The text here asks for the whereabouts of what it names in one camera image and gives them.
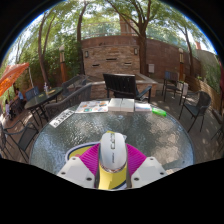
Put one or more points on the black slatted patio chair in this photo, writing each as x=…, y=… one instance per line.
x=120, y=83

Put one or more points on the small white notebook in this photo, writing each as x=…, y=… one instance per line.
x=142, y=107

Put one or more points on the white computer mouse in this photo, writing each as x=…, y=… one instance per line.
x=113, y=150

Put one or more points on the dark round patio table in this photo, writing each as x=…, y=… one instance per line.
x=43, y=97

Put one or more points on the yellow duck-shaped mouse pad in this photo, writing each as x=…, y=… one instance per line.
x=111, y=181

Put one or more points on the wooden lamp post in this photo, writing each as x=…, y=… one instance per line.
x=62, y=65
x=181, y=63

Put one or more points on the black mesh patio chair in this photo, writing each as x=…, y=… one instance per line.
x=71, y=100
x=201, y=101
x=25, y=136
x=75, y=83
x=220, y=131

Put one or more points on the person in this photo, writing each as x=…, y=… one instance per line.
x=20, y=95

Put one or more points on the open white book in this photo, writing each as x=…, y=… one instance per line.
x=121, y=104

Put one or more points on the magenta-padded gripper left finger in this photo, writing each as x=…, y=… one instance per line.
x=78, y=170

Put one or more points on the white printed paper strip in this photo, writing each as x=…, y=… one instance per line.
x=61, y=118

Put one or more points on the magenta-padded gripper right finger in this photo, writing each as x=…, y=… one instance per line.
x=146, y=170

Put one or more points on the green plastic tube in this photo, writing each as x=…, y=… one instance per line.
x=159, y=112

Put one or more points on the grey wall utility box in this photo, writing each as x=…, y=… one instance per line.
x=151, y=68

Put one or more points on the orange patio umbrella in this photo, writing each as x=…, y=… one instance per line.
x=11, y=75

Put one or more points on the black metal patio chair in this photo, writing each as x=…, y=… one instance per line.
x=171, y=78

